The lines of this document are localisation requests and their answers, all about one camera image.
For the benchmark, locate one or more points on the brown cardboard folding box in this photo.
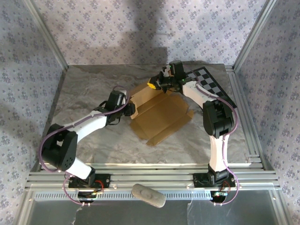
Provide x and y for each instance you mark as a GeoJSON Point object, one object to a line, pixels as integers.
{"type": "Point", "coordinates": [159, 117]}

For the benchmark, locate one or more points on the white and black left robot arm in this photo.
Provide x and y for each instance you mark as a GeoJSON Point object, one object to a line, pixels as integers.
{"type": "Point", "coordinates": [89, 124]}

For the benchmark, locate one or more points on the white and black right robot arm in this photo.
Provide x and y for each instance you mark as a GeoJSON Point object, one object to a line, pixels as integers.
{"type": "Point", "coordinates": [216, 152]}

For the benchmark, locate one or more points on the black and grey checkerboard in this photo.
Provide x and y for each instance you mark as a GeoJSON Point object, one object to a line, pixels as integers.
{"type": "Point", "coordinates": [211, 79]}

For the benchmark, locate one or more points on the marble pattern table mat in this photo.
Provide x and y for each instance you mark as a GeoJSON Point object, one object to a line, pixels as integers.
{"type": "Point", "coordinates": [164, 152]}

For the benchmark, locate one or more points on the floral fabric backdrop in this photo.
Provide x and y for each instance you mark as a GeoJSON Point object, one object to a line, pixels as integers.
{"type": "Point", "coordinates": [93, 28]}

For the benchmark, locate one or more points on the grey oval pad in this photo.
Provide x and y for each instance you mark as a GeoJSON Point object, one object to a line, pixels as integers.
{"type": "Point", "coordinates": [147, 195]}

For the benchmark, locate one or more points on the small controller board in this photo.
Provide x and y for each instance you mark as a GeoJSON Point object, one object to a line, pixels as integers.
{"type": "Point", "coordinates": [219, 195]}
{"type": "Point", "coordinates": [87, 195]}

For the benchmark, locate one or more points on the grey metal sheet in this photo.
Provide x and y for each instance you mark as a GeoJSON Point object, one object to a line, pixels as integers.
{"type": "Point", "coordinates": [140, 215]}

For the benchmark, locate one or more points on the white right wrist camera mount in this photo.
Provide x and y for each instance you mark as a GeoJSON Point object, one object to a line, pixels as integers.
{"type": "Point", "coordinates": [166, 73]}

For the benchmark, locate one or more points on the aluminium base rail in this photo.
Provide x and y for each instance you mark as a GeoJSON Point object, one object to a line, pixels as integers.
{"type": "Point", "coordinates": [152, 174]}

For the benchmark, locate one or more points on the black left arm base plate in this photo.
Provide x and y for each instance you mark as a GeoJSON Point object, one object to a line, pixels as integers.
{"type": "Point", "coordinates": [103, 181]}

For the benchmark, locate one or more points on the aluminium side rail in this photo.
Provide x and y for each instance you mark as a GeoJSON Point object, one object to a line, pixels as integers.
{"type": "Point", "coordinates": [243, 105]}

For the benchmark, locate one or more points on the aluminium frame post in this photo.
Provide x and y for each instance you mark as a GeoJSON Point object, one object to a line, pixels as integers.
{"type": "Point", "coordinates": [253, 32]}
{"type": "Point", "coordinates": [48, 32]}

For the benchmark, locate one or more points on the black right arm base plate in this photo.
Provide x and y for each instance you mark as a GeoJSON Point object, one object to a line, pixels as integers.
{"type": "Point", "coordinates": [199, 181]}

